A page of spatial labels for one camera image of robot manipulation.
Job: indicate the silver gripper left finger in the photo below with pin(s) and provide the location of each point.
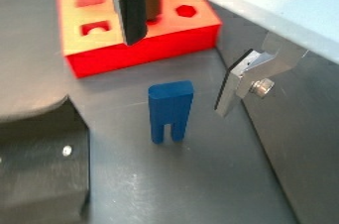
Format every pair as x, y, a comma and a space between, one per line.
133, 19

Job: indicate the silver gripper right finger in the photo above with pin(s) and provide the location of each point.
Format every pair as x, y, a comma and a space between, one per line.
250, 73

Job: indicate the black curved regrasp stand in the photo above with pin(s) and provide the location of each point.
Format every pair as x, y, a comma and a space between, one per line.
44, 158

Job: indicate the red peg board fixture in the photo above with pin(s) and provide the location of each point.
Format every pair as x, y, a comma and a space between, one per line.
111, 34

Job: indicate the blue slotted square-circle block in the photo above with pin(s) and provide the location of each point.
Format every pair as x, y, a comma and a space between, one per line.
170, 100

